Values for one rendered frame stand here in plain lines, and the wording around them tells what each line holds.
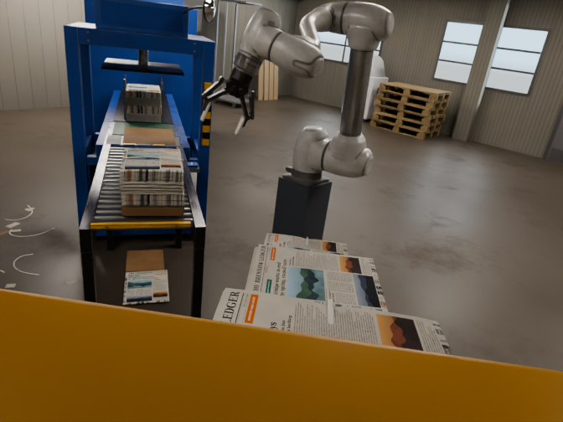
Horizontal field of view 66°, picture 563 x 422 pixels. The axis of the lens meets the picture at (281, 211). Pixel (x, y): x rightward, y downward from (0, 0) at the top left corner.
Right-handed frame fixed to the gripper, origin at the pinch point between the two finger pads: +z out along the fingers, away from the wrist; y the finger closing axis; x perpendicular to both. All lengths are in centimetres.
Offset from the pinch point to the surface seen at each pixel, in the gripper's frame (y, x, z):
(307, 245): 59, 0, 35
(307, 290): 21, -64, 21
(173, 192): 5, 42, 46
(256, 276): 10, -55, 26
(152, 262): 36, 130, 137
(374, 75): 471, 663, -102
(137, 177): -11, 44, 45
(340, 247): 73, -3, 30
